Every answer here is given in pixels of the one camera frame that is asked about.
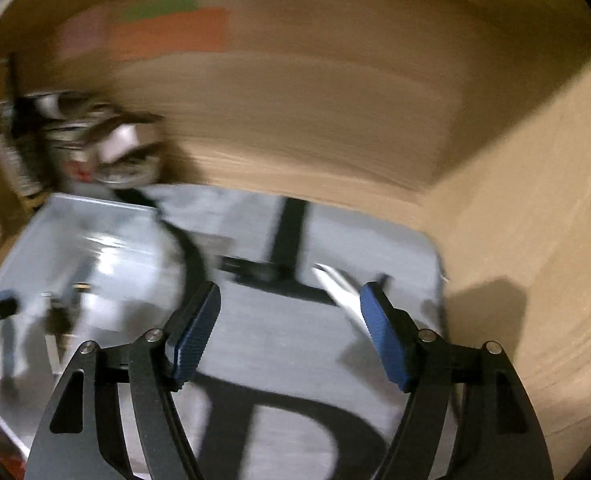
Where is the stack of magazines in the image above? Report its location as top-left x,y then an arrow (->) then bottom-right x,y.
26,90 -> 166,181

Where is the pink sticky note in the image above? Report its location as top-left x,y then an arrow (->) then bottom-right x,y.
58,10 -> 109,58

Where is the clear plastic container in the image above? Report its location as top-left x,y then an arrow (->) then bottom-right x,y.
0,192 -> 211,441

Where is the bowl of pebbles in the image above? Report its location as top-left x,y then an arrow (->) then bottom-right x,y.
93,157 -> 164,188

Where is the white handheld tool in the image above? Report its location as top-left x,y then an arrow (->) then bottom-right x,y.
311,262 -> 376,331

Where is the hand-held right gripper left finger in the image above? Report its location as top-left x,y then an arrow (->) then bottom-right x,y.
26,280 -> 222,480

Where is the dark wine bottle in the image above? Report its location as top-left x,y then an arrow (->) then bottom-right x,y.
3,55 -> 46,201

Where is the grey mat with black pattern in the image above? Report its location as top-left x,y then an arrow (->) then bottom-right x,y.
50,182 -> 449,480

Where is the small black cylinder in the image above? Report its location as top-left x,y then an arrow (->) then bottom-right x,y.
220,255 -> 276,281

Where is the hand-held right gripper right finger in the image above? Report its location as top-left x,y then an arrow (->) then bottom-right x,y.
359,275 -> 553,480

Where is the small pink white box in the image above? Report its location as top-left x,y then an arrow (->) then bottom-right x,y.
96,125 -> 146,163

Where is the green sticky note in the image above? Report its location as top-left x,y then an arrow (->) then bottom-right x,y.
120,0 -> 199,23

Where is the orange sticky note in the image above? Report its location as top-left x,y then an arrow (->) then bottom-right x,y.
108,7 -> 229,63

